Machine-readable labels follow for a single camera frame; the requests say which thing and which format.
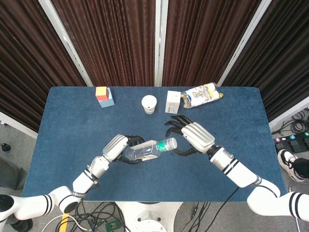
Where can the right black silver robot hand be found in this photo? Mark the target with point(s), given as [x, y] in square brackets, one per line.
[198, 135]

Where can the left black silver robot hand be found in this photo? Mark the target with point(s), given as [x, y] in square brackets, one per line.
[114, 146]

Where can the clear plastic water bottle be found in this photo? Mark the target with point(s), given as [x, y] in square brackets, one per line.
[142, 151]

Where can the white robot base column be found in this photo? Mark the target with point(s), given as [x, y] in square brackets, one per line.
[149, 217]

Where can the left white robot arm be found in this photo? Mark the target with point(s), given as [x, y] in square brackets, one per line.
[84, 180]

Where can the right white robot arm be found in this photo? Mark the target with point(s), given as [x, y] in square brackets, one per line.
[241, 171]

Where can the yellow white snack package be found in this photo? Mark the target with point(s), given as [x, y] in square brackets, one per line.
[200, 95]

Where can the white carton box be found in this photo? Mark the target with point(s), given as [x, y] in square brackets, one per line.
[172, 102]

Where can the light blue wooden block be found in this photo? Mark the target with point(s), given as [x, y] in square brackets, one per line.
[108, 102]

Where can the blue fabric table cover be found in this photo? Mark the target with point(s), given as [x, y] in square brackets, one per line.
[72, 120]

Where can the orange wooden cube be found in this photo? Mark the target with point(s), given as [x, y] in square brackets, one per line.
[102, 95]

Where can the white paper cup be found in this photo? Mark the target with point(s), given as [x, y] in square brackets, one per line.
[149, 101]

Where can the green circuit board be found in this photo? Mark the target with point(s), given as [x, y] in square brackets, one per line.
[112, 226]

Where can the brown pleated curtain panel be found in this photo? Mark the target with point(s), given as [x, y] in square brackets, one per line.
[277, 60]
[29, 72]
[113, 43]
[202, 43]

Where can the white black sneaker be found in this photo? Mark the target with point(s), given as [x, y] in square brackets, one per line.
[287, 162]

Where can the black foot pedal unit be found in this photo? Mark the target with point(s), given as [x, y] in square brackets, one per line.
[293, 143]

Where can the black caster wheel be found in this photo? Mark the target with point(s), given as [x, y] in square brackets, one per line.
[6, 147]

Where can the black trouser leg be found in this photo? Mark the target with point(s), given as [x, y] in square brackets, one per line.
[303, 166]

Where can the white screen frame rail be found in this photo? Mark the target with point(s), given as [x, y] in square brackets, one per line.
[17, 124]
[289, 112]

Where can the white screen frame post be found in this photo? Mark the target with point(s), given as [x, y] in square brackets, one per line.
[160, 43]
[243, 43]
[66, 43]

